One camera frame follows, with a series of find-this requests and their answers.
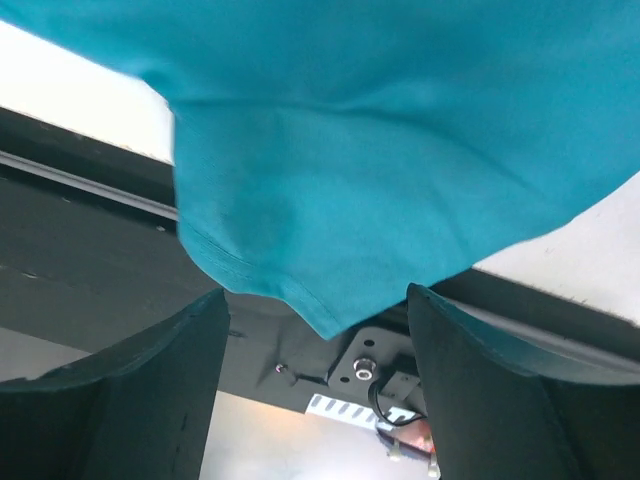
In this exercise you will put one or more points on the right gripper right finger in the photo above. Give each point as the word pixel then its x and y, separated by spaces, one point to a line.
pixel 501 407

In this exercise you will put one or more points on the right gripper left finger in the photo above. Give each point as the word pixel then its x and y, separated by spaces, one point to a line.
pixel 139 409

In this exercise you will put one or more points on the teal t shirt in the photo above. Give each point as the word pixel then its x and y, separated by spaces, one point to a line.
pixel 331 153

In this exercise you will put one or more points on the right white cable duct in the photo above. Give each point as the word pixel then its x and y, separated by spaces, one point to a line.
pixel 355 414

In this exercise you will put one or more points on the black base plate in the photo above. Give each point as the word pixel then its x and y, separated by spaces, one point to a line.
pixel 89 257

